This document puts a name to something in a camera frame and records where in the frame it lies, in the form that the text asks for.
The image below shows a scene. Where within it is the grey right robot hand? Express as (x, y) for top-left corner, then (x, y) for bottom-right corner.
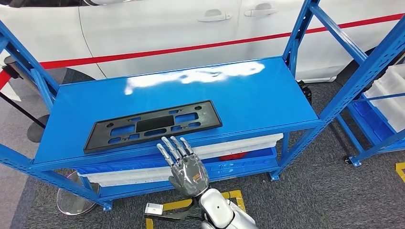
(156, 135), (210, 198)

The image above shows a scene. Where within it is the black plastic plate part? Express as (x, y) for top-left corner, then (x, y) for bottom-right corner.
(83, 100), (223, 155)

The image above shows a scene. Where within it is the blue metal shelf rack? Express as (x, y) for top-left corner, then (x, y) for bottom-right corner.
(0, 0), (405, 212)

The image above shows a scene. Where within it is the white plastic crate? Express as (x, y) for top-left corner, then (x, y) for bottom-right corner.
(363, 64), (405, 134)
(89, 177), (175, 187)
(196, 142), (277, 160)
(78, 166), (178, 184)
(191, 133), (284, 156)

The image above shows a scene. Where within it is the red item in crate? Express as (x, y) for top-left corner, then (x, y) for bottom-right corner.
(219, 151), (249, 162)

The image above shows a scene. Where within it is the blue plastic crate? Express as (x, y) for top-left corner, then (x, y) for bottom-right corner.
(351, 101), (396, 146)
(202, 146), (279, 182)
(76, 155), (170, 176)

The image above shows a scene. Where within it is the red barrier belt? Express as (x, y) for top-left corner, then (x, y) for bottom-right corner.
(0, 12), (405, 91)

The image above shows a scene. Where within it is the small black device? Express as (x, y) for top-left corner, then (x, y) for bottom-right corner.
(297, 80), (312, 105)

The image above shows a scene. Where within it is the white car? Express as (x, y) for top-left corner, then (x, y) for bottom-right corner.
(0, 0), (405, 83)

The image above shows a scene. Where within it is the blue rack on casters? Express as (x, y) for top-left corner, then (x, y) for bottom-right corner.
(335, 63), (405, 167)

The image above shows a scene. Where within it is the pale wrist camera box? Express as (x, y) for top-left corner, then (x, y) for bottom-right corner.
(144, 203), (164, 218)

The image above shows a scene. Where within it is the chrome stanchion post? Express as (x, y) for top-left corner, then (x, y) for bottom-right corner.
(3, 55), (97, 217)

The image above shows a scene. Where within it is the black stanchion post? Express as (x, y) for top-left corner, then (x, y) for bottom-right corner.
(0, 92), (51, 144)

